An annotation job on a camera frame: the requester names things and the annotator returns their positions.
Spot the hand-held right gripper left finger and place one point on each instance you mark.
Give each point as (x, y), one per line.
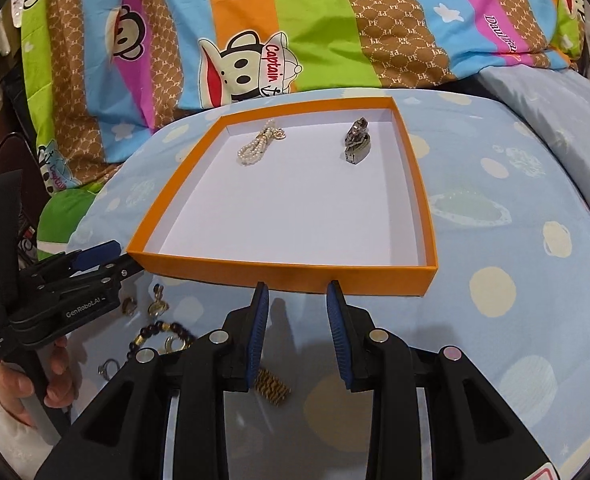
(256, 335)

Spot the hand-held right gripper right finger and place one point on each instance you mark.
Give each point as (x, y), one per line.
(336, 335)

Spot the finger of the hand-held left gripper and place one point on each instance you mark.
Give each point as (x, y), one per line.
(97, 254)
(117, 271)

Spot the small metal earring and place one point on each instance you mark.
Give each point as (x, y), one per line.
(128, 306)

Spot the orange shallow box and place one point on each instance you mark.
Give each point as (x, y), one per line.
(295, 210)

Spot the person's left hand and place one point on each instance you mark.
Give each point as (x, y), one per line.
(57, 380)

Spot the blue dotted bed sheet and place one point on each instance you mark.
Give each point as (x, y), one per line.
(500, 240)

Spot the dark metal watch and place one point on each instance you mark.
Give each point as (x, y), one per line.
(357, 142)

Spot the striped cartoon printed blanket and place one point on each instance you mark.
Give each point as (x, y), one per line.
(305, 25)

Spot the pale blue quilt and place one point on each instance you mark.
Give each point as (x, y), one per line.
(565, 125)

